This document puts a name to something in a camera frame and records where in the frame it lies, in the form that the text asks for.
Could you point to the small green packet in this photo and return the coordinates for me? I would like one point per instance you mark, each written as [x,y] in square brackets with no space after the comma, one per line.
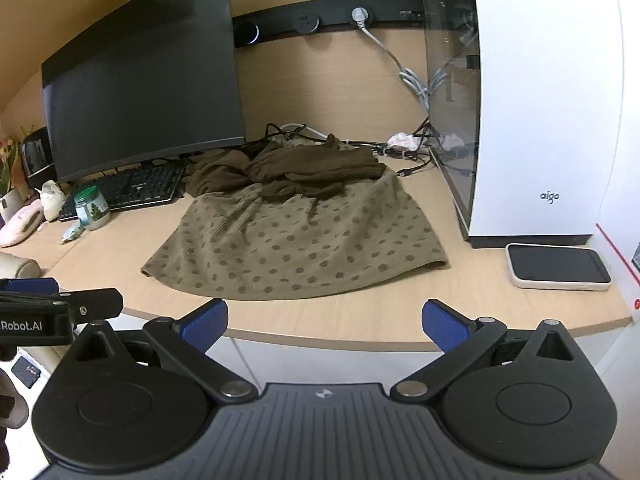
[71,233]

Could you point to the smartphone in white case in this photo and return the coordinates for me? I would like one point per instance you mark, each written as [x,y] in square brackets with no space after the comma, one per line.
[557,265]

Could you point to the crumpled white tissue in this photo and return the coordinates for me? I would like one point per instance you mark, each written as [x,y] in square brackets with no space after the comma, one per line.
[404,141]

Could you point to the green lidded glass jar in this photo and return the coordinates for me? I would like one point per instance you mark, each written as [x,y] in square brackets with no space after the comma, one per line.
[91,210]

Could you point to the white computer case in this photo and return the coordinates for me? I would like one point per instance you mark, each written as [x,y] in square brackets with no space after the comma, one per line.
[540,110]

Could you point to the flower bouquet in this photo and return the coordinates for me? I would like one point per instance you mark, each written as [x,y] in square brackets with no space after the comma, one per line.
[7,160]

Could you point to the black keyboard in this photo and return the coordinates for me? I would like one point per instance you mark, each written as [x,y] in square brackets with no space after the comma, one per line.
[135,187]

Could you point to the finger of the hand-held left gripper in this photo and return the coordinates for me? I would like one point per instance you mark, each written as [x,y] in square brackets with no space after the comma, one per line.
[95,302]
[30,285]

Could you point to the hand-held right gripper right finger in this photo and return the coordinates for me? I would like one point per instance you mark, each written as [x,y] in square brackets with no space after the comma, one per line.
[445,327]

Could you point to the brown polka dot dress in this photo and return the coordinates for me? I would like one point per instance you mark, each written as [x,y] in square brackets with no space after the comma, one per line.
[300,250]

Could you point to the white box with red line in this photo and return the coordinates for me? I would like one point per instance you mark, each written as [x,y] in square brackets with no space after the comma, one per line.
[622,270]

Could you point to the white plush toy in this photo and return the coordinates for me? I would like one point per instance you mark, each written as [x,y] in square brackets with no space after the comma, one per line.
[51,200]

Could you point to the black computer monitor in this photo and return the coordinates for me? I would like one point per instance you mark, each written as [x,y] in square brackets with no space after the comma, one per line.
[145,75]

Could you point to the black box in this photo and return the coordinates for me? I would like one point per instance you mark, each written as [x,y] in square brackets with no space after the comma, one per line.
[36,155]

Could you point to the small black pouch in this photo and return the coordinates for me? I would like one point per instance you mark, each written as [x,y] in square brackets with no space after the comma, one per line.
[26,372]

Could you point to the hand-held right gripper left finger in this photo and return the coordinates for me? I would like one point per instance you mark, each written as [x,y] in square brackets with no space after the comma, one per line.
[207,327]

